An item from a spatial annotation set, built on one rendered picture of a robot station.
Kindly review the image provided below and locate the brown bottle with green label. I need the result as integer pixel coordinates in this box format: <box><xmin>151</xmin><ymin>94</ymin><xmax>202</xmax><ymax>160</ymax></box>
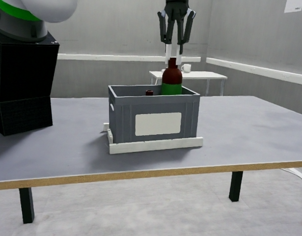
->
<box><xmin>161</xmin><ymin>57</ymin><xmax>183</xmax><ymax>95</ymax></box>

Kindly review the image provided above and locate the grey plastic crate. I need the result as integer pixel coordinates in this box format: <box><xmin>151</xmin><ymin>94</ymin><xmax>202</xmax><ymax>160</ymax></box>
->
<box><xmin>108</xmin><ymin>85</ymin><xmax>200</xmax><ymax>144</ymax></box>

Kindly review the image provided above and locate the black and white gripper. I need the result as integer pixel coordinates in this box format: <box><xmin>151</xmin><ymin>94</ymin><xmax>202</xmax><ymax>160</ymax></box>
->
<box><xmin>157</xmin><ymin>0</ymin><xmax>196</xmax><ymax>65</ymax></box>

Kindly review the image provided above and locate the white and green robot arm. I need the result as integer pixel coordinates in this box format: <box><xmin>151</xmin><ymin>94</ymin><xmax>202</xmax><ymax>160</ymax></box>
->
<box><xmin>0</xmin><ymin>0</ymin><xmax>78</xmax><ymax>42</ymax></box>

